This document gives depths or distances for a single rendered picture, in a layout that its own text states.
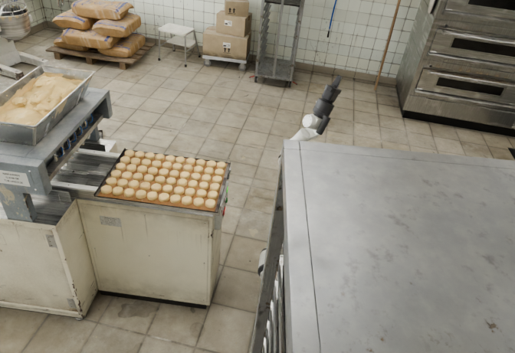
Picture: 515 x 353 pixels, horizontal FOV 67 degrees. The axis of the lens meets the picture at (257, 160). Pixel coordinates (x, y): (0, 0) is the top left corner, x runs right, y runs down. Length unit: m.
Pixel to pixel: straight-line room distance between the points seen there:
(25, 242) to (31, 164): 0.52
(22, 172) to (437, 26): 4.00
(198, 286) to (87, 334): 0.69
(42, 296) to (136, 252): 0.58
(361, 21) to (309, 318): 5.27
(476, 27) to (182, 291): 3.82
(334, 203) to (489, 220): 0.24
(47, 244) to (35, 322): 0.72
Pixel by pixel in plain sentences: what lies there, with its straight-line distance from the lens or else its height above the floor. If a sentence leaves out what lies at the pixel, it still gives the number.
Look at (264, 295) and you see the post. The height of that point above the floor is 1.38.
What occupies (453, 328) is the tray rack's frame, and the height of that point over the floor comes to 1.82.
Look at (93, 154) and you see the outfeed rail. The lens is 2.32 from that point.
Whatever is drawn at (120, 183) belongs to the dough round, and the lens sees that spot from 2.04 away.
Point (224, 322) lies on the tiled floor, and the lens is 2.57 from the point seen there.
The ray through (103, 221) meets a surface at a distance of 2.18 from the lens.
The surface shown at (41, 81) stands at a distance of 2.21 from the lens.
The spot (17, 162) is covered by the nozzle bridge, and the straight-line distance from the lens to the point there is 1.86.
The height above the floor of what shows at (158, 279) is 0.27.
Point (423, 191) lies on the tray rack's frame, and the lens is 0.69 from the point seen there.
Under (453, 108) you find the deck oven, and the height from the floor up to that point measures 0.25.
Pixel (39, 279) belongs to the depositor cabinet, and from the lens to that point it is 2.43.
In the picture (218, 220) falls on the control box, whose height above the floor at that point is 0.77.
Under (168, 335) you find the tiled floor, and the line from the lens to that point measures 2.54.
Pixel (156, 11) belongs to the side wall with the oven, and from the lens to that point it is 6.17.
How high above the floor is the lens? 2.21
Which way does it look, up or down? 36 degrees down
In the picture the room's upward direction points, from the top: 6 degrees clockwise
